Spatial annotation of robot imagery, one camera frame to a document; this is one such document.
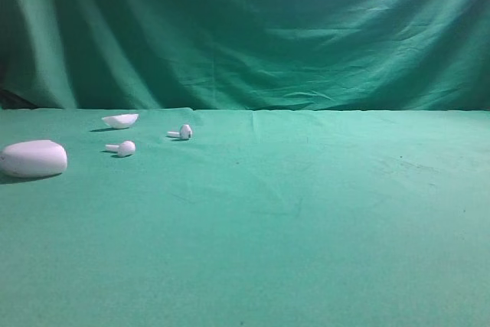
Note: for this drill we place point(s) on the green backdrop cloth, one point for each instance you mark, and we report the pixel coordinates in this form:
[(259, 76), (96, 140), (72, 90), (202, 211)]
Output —
[(245, 54)]

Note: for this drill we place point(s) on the white earbud charging case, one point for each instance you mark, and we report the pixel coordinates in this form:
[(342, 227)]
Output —
[(34, 159)]

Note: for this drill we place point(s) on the white earbud near case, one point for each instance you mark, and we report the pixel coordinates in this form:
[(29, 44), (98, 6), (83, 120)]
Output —
[(124, 149)]

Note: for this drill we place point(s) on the white case lid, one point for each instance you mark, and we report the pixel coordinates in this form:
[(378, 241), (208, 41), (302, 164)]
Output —
[(122, 121)]

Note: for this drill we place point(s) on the white bluetooth earbud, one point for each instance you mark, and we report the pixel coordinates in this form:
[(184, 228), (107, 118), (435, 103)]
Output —
[(184, 133)]

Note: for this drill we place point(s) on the green table cloth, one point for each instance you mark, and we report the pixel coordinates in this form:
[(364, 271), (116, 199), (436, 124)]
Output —
[(267, 218)]

